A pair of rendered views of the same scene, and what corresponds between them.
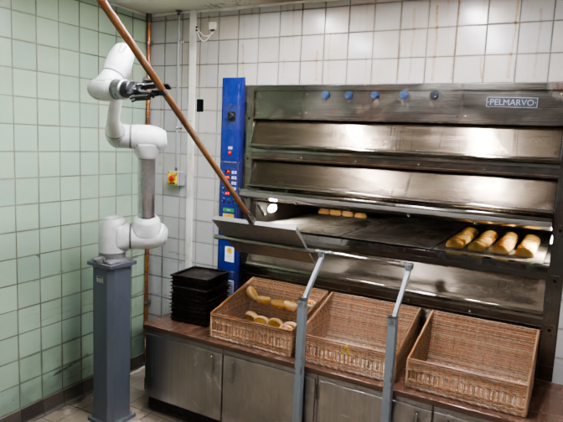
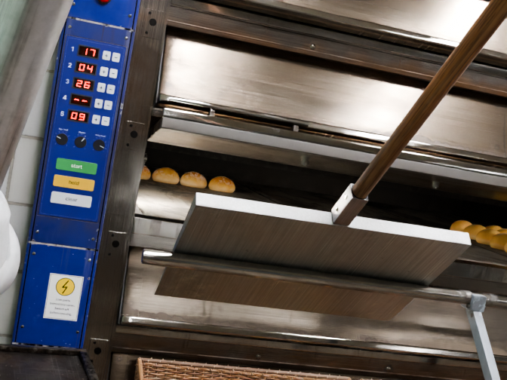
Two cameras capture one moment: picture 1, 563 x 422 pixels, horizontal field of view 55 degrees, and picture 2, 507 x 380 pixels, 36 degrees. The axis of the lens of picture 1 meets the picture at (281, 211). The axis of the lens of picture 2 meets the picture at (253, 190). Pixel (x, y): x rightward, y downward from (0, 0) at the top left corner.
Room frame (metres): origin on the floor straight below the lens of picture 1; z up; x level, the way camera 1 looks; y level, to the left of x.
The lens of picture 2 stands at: (2.09, 1.28, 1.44)
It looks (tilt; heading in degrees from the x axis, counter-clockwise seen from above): 5 degrees down; 316
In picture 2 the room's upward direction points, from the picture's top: 10 degrees clockwise
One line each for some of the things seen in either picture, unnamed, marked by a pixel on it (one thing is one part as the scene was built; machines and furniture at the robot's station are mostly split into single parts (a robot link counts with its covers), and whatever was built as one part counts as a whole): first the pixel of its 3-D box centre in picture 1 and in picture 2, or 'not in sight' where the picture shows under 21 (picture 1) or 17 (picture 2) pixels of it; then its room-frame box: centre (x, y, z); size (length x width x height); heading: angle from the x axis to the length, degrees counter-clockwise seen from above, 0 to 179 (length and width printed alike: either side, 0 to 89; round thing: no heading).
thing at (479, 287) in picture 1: (378, 270); (456, 321); (3.14, -0.59, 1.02); 1.79 x 0.11 x 0.19; 62
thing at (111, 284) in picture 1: (111, 341); not in sight; (3.17, 1.00, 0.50); 0.21 x 0.21 x 1.00; 58
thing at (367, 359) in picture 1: (359, 332); not in sight; (2.90, -0.47, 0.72); 0.56 x 0.49 x 0.28; 63
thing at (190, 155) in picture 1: (189, 180); not in sight; (3.79, 0.65, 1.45); 0.05 x 0.02 x 2.30; 62
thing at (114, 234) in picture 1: (114, 233); not in sight; (3.17, 0.99, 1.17); 0.18 x 0.16 x 0.22; 103
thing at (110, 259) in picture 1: (109, 256); not in sight; (3.15, 1.01, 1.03); 0.22 x 0.18 x 0.06; 148
